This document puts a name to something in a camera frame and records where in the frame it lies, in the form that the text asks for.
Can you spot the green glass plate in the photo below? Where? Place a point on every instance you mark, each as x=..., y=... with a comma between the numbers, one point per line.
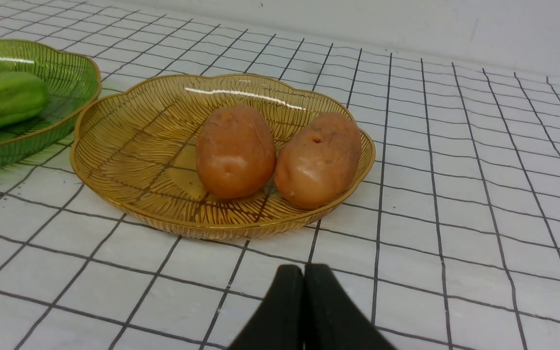
x=73, y=81

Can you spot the orange potato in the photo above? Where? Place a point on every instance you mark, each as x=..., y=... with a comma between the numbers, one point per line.
x=319, y=162
x=235, y=152

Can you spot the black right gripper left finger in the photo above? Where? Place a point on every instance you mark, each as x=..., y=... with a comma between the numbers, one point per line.
x=275, y=325

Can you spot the green cucumber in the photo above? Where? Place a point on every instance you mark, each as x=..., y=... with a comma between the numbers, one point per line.
x=22, y=96

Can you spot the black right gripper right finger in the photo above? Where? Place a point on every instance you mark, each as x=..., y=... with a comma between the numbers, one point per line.
x=331, y=321

